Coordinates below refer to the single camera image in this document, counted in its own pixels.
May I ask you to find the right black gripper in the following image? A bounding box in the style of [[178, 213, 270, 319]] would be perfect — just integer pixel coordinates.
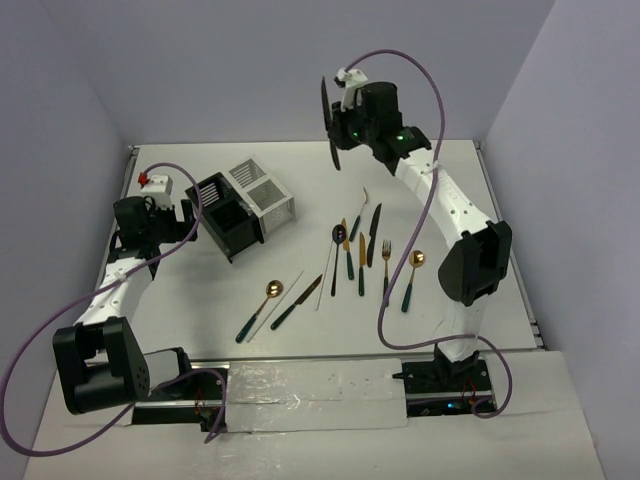
[[328, 95, 378, 151]]

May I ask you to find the black serrated knife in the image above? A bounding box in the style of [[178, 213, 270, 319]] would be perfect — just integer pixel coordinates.
[[321, 77, 341, 171]]

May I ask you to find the gold spoon green handle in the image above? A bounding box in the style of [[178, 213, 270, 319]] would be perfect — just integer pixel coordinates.
[[235, 280, 283, 344], [401, 250, 425, 313]]

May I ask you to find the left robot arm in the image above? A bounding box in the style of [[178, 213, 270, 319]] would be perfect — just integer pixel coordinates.
[[52, 195, 197, 415]]

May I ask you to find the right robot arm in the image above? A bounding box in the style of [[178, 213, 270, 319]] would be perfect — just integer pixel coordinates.
[[321, 70, 512, 391]]

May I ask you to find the black utensil caddy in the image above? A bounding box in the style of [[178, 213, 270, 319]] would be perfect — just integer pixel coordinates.
[[198, 172, 264, 263]]

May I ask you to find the black spoon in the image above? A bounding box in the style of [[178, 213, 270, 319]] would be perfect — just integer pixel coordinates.
[[330, 224, 346, 297]]

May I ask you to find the white utensil caddy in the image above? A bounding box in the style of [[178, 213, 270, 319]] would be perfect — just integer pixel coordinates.
[[227, 157, 296, 239]]

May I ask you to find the white chopstick long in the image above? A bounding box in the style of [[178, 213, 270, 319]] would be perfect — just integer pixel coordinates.
[[245, 270, 305, 343]]

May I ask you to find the silver tape sheet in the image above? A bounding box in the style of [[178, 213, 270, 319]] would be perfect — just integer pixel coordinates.
[[225, 358, 408, 433]]

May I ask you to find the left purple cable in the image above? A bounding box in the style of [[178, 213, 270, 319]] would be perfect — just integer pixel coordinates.
[[0, 162, 229, 459]]

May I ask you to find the purple cable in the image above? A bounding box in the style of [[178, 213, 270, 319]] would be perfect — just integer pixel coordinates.
[[0, 162, 229, 459], [342, 48, 512, 419]]

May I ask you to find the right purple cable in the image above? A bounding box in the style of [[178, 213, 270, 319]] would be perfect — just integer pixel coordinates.
[[342, 48, 512, 419]]

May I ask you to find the gold knife green handle short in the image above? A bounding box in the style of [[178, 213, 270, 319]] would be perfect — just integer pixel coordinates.
[[358, 232, 367, 297]]

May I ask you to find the gold knife dark handle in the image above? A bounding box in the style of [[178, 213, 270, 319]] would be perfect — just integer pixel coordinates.
[[270, 275, 323, 331]]

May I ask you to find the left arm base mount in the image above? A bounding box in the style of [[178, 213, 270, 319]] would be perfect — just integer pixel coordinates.
[[131, 368, 227, 432]]

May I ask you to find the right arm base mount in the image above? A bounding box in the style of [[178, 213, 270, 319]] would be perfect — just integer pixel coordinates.
[[392, 359, 496, 418]]

